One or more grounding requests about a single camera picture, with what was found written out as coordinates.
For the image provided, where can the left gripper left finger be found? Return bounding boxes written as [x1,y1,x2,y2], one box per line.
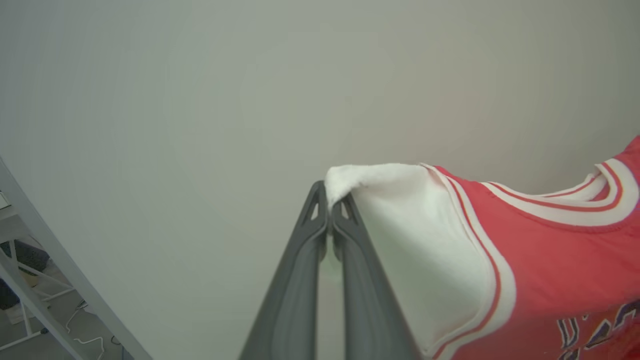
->
[239,180,331,360]

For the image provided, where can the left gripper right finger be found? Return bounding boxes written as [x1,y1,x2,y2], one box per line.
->
[332,192,424,360]

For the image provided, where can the red and white jersey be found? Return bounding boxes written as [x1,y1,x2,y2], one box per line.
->
[324,135,640,360]

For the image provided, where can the white floor cable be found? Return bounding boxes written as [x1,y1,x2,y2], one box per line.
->
[64,300,107,360]

